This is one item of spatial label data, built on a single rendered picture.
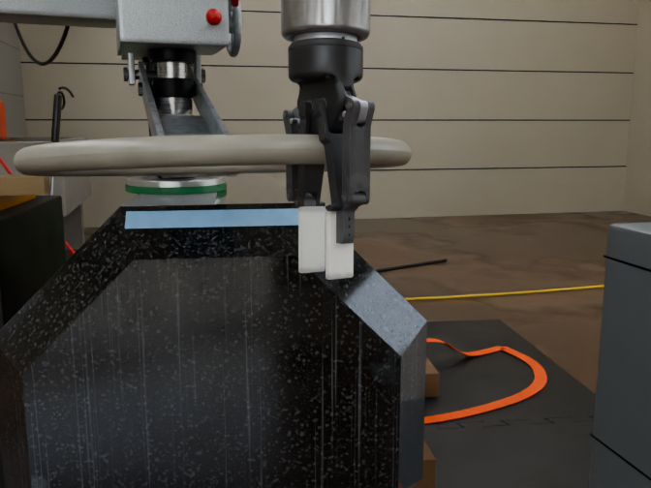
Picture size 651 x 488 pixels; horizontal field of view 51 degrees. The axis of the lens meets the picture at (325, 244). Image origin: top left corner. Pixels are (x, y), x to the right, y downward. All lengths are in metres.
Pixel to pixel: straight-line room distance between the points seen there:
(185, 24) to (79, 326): 0.63
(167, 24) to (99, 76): 5.21
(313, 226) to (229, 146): 0.13
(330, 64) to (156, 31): 0.81
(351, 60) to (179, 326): 0.68
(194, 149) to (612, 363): 0.89
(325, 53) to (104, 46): 6.03
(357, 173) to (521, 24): 6.92
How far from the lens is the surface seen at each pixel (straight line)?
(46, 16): 2.11
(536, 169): 7.61
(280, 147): 0.66
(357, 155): 0.64
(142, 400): 1.27
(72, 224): 5.56
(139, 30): 1.44
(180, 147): 0.65
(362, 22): 0.68
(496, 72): 7.37
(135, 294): 1.21
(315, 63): 0.67
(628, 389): 1.29
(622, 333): 1.28
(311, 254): 0.72
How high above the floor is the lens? 0.98
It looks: 10 degrees down
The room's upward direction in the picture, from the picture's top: straight up
